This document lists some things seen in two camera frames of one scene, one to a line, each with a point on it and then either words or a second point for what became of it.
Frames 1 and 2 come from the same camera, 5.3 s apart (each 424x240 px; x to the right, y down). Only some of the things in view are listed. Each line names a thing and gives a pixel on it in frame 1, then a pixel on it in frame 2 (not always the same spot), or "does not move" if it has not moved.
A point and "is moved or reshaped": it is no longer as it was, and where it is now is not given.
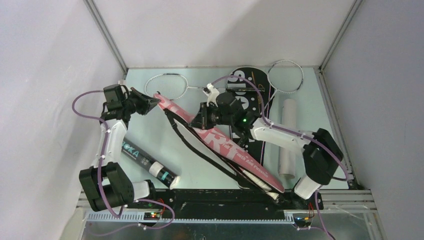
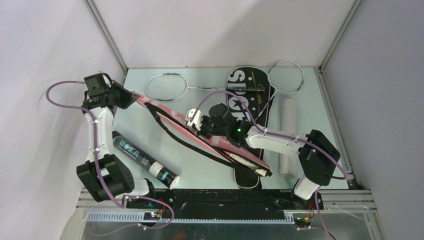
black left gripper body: (137, 103) to (121, 98)
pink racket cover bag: (222, 145) is moved or reshaped
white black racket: (285, 77) does not move
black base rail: (226, 200) does not move
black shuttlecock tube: (165, 174) does not move
